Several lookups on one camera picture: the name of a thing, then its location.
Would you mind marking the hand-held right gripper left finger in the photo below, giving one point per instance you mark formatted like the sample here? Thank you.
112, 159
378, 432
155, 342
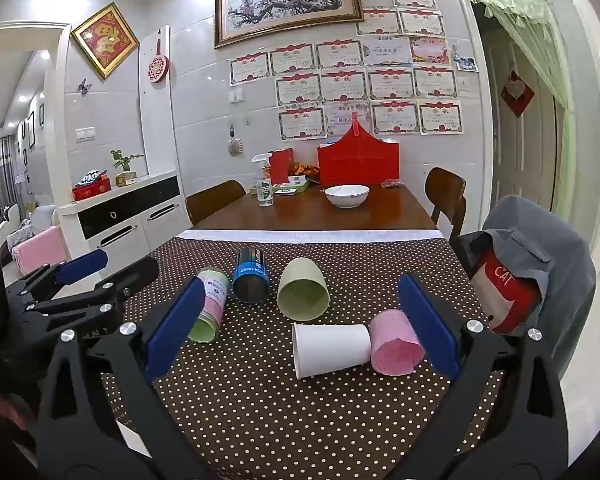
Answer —
172, 327

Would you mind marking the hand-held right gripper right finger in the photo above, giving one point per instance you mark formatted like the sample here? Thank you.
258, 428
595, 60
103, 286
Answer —
430, 325

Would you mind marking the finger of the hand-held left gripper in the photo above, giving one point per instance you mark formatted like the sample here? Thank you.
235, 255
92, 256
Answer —
130, 277
82, 263

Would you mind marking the pink speckled cup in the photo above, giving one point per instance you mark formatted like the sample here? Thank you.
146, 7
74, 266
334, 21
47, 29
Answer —
395, 342

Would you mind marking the pink green printed cup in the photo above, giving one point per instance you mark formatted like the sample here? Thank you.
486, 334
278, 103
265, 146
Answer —
215, 300

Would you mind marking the blue black printed cup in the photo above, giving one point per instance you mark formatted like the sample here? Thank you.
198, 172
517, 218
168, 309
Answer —
250, 272

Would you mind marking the white paper cup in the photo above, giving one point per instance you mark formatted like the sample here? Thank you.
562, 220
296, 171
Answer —
332, 350

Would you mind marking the light green cup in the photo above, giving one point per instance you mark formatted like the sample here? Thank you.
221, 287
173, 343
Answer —
300, 275

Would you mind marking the pink cushion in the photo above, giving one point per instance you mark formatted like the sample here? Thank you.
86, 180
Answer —
37, 250

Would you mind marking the white black sideboard cabinet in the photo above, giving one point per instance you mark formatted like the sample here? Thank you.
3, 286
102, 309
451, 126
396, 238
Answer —
130, 220

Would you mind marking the white sofa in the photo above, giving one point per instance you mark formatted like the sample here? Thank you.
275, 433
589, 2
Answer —
40, 217

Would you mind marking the red box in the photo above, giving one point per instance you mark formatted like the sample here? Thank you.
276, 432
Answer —
91, 191

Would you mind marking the red white bag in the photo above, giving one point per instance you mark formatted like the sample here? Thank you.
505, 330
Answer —
505, 292

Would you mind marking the small potted plant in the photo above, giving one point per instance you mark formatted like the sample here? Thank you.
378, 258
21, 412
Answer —
125, 162

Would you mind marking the dark wooden chair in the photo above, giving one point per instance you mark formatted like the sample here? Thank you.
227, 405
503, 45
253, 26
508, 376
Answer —
445, 190
212, 202

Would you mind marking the brown polka dot tablecloth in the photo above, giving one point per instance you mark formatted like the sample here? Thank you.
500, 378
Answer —
260, 410

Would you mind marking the wooden dining table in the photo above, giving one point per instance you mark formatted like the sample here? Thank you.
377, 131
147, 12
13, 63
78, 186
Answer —
380, 212

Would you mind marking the grey jacket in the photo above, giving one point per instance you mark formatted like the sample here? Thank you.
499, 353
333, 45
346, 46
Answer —
545, 240

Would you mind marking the white bowl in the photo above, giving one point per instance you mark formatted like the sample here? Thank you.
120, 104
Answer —
346, 196

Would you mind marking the white table cloth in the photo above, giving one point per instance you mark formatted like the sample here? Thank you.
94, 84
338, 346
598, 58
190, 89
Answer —
305, 235

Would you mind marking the clear spray bottle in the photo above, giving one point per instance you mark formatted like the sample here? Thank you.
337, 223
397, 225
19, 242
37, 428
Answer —
264, 187

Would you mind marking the hanging round metal ornament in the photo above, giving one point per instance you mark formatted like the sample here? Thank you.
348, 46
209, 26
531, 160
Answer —
235, 146

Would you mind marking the red gift basket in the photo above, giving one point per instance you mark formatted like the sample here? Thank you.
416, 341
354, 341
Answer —
357, 162

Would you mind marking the white green flat box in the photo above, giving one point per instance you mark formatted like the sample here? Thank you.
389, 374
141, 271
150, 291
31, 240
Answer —
290, 189

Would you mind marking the red paper bag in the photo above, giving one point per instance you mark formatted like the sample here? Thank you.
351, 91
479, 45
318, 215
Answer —
281, 166

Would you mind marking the white door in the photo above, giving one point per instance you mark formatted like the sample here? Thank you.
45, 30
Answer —
525, 160

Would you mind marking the tray of orange snacks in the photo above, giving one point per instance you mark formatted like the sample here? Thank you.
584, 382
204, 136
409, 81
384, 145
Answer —
307, 169

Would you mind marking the red diamond door ornament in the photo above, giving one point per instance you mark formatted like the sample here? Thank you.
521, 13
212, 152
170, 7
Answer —
517, 95

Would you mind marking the green door curtain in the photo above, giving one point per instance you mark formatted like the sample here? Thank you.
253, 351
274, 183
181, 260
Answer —
535, 25

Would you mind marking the white double light switch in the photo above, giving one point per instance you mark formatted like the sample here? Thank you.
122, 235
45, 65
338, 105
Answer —
86, 134

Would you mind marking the butterfly wall decoration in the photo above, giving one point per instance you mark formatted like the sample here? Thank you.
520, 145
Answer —
84, 86

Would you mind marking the pink round wall ornament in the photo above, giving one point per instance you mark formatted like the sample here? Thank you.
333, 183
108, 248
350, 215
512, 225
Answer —
158, 67

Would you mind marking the red gold diamond frame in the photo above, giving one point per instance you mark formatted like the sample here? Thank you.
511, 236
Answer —
105, 40

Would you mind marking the group of wall certificates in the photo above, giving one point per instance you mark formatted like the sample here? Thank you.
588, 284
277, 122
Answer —
345, 85

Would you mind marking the small wall photo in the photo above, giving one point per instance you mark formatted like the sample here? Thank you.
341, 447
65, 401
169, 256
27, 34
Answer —
466, 63

